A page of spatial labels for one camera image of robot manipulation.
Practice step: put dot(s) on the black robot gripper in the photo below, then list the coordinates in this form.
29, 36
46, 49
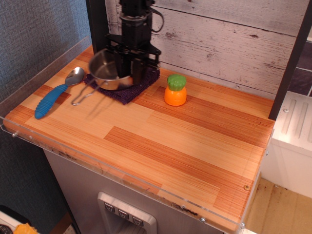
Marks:
143, 57

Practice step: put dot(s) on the stainless steel pot with handle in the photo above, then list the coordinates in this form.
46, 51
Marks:
103, 71

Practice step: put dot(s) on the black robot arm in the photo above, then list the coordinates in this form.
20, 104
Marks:
138, 21

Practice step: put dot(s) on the orange toy carrot green top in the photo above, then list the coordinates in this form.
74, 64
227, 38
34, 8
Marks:
175, 92

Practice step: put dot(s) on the purple folded cloth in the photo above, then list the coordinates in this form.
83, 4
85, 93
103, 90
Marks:
127, 95

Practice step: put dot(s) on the clear acrylic table guard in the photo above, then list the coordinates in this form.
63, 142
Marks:
201, 159

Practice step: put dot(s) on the grey toy fridge cabinet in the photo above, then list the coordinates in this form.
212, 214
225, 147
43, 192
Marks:
81, 187

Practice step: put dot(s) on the silver dispenser panel with buttons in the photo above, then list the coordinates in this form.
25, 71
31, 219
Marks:
124, 214

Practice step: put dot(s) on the white toy appliance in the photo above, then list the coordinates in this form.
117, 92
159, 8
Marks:
288, 159

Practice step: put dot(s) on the orange black object bottom left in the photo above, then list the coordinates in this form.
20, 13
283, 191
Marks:
12, 222

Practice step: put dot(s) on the blue handled metal spoon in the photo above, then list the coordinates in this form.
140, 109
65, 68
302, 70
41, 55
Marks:
73, 78

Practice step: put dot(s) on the dark left frame post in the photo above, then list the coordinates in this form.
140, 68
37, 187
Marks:
98, 23

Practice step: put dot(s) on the dark frame post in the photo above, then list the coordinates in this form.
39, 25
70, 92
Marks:
98, 23
292, 62

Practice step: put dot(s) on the dark right frame post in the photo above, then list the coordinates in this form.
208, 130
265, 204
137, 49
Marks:
292, 62

